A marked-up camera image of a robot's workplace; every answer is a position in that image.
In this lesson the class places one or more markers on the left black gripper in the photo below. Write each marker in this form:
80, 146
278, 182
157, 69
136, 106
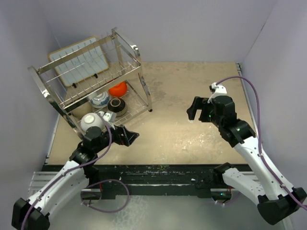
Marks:
127, 137

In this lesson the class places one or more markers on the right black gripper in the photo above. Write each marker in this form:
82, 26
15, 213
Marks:
199, 103

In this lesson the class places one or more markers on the brown rimmed beige bowl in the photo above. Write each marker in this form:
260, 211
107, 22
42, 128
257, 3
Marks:
117, 106

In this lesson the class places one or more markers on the white bowl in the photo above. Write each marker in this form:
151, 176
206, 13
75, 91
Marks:
91, 120

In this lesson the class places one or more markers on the blue floral ceramic bowl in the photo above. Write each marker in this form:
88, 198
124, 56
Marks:
100, 101

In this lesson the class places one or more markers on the orange plastic bowl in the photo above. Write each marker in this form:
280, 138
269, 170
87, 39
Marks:
118, 90

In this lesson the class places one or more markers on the olive beige bowl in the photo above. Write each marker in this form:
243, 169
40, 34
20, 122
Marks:
82, 110

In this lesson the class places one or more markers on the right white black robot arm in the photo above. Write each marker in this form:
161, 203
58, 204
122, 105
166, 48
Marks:
275, 197

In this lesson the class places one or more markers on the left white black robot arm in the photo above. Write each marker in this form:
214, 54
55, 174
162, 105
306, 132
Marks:
35, 212

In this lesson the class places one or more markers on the white framed board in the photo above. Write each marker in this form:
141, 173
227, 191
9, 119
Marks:
90, 62

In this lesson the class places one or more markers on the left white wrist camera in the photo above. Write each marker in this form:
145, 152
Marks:
108, 116

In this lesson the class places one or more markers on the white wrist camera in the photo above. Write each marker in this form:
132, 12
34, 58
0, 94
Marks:
216, 90
108, 116

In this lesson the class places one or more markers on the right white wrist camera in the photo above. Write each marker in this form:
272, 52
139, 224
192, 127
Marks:
216, 90

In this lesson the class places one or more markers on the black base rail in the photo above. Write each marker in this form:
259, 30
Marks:
109, 181

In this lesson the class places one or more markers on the steel wire dish rack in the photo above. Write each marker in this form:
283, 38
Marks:
125, 64

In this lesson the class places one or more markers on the aluminium extrusion rail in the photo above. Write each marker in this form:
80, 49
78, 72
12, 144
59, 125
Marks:
232, 177

